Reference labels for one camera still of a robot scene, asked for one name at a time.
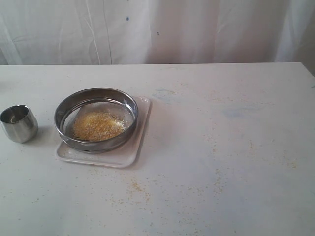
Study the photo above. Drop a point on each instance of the yellow and white grain mix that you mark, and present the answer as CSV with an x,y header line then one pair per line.
x,y
97,126

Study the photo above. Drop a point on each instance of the round steel sieve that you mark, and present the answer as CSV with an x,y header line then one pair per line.
x,y
108,100

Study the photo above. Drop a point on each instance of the small steel cup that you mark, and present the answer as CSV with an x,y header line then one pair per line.
x,y
19,123

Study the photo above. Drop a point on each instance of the white square tray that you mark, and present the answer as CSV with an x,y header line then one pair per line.
x,y
121,157

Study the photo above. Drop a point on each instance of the white backdrop curtain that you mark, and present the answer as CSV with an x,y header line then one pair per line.
x,y
35,32

